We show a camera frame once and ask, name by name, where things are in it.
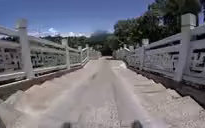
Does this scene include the pale stone bridge path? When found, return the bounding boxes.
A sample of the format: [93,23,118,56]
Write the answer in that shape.
[0,56,205,128]

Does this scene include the group of green trees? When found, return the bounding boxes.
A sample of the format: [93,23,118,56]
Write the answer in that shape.
[39,0,205,57]

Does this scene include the robot's own part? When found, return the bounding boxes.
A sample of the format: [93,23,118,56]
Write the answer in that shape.
[62,121,72,128]
[131,120,144,128]

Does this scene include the stone balustrade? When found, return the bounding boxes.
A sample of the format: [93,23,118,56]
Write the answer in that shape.
[112,12,205,89]
[0,18,103,88]

